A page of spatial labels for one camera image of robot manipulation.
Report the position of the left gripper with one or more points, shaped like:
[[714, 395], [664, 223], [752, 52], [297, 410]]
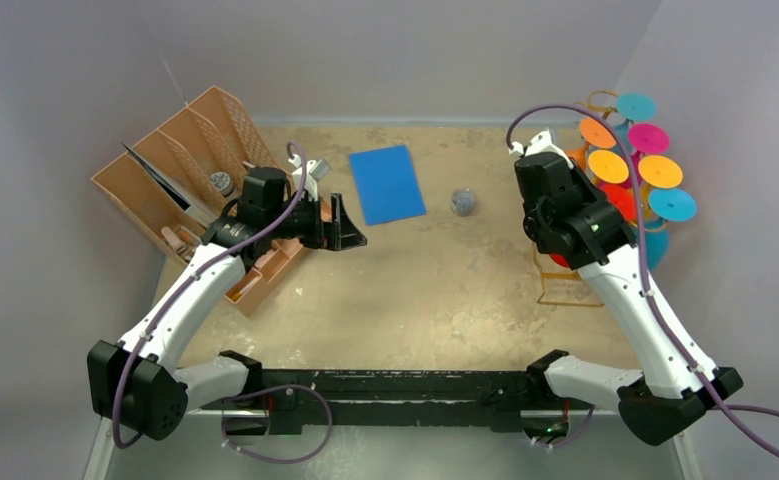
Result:
[[337, 234]]

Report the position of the orange wine glass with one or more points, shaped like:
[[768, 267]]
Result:
[[594, 134]]

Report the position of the yellow-orange wine glass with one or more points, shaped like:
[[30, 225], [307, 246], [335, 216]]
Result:
[[608, 167]]

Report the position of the red wine glass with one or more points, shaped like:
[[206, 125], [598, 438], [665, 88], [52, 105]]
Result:
[[621, 199]]

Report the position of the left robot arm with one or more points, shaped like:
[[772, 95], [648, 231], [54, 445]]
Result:
[[136, 382]]

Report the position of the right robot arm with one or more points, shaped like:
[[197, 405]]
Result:
[[669, 391]]

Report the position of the magenta wine glass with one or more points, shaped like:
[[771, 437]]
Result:
[[646, 139]]

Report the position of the yellow wine glass on rack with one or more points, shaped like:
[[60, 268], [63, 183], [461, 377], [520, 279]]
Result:
[[656, 172]]

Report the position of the teal wine glass rear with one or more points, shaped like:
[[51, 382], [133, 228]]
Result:
[[633, 108]]

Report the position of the teal wine glass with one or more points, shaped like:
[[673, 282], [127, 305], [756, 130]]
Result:
[[665, 206], [633, 108]]

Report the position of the teal wine glass front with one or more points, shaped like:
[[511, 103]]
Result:
[[665, 206]]

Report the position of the blue rectangular card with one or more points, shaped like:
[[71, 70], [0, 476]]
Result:
[[387, 185]]

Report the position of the small clear glitter ball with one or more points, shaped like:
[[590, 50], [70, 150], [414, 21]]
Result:
[[463, 202]]

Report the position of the pink desk file organizer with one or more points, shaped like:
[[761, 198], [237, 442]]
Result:
[[212, 133]]

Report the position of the dark folder in organizer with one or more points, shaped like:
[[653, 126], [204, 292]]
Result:
[[189, 203]]

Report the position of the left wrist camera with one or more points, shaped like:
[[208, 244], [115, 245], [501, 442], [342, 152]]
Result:
[[317, 169]]

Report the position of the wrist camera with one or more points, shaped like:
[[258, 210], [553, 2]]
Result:
[[542, 142], [317, 169]]

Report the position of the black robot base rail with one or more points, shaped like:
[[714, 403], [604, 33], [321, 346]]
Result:
[[289, 400]]

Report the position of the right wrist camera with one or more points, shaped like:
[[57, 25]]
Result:
[[542, 142]]

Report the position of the gold wire glass rack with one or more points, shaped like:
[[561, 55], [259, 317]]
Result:
[[561, 286]]

